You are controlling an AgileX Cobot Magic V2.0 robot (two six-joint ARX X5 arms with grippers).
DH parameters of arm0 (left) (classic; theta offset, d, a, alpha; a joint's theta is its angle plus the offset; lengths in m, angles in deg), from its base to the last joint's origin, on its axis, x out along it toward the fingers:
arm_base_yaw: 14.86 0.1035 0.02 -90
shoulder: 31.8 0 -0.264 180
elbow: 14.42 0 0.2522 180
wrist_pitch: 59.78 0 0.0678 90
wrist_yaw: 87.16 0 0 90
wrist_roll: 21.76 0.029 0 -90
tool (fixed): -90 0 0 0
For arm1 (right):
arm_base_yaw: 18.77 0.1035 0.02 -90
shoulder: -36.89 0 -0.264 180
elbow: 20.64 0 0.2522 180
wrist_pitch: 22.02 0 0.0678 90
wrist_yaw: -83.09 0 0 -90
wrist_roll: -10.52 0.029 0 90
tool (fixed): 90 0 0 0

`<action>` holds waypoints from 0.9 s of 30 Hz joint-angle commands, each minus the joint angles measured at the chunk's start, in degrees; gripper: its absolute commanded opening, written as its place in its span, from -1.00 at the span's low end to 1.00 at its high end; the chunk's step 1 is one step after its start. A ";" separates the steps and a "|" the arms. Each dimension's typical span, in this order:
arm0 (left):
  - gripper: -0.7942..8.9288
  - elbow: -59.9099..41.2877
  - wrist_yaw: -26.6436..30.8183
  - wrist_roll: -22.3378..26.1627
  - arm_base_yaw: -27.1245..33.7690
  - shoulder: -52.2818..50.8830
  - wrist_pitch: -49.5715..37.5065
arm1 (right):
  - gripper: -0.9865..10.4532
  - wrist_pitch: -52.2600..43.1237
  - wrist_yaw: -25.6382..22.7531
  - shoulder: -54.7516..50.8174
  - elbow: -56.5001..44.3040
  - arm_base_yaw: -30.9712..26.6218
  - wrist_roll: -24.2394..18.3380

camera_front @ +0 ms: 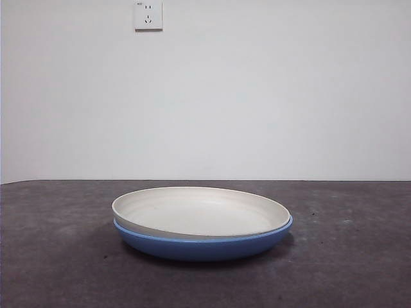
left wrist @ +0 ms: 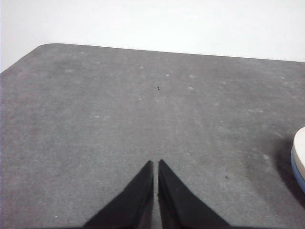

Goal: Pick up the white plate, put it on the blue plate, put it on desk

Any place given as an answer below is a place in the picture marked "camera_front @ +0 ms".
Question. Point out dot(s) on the blue round plate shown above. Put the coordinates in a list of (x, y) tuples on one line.
[(199, 250)]

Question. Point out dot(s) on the white round plate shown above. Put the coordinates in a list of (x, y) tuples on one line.
[(199, 211)]

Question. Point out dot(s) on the white wall socket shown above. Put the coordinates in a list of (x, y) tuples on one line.
[(148, 16)]

